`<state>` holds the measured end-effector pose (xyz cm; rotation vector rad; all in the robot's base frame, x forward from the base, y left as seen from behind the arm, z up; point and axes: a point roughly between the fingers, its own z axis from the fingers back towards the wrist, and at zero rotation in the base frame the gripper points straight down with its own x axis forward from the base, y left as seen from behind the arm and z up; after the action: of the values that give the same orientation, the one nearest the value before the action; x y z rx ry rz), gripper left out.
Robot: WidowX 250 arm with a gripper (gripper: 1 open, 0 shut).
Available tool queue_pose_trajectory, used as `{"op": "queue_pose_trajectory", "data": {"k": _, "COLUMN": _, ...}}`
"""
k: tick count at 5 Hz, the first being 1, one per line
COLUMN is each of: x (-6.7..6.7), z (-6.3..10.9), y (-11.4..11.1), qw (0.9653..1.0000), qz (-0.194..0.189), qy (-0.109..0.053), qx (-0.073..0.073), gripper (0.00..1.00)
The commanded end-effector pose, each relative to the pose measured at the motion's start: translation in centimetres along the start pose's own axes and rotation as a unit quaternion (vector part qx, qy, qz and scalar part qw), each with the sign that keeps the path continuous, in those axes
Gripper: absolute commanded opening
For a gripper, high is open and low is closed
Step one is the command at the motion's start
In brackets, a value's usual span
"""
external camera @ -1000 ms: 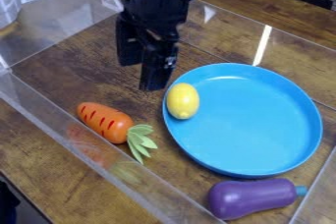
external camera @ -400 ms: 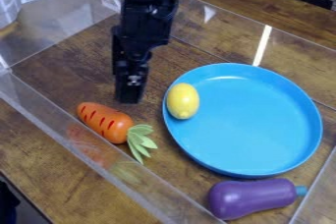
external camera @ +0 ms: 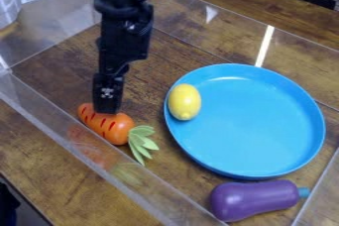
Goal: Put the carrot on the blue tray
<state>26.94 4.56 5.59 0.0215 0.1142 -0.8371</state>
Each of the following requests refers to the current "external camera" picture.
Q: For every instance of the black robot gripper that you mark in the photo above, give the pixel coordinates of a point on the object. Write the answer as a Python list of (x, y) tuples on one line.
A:
[(126, 29)]

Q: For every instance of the orange toy carrot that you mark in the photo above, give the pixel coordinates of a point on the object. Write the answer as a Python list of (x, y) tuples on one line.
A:
[(119, 130)]

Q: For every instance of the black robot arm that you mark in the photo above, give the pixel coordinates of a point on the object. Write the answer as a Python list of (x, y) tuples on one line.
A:
[(126, 27)]

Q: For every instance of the blue round plastic tray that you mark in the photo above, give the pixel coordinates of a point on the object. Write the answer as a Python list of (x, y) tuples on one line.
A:
[(259, 128)]

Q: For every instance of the yellow toy lemon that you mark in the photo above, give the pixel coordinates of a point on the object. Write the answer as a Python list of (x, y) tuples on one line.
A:
[(184, 102)]

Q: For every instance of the purple toy eggplant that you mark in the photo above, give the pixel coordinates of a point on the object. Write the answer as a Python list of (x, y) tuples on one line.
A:
[(236, 200)]

